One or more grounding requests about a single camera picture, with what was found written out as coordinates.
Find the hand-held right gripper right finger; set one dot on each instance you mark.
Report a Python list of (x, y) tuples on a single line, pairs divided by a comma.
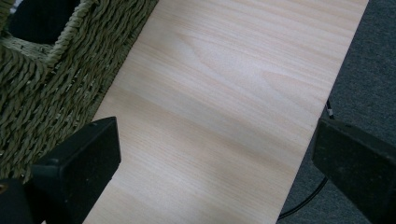
[(358, 168)]

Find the dark cloth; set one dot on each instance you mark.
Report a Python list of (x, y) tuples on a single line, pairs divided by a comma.
[(40, 18)]

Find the green woven basket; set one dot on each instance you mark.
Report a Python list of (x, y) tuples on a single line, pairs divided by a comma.
[(62, 77)]

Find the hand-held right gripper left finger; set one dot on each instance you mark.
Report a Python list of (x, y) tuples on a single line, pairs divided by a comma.
[(81, 161)]

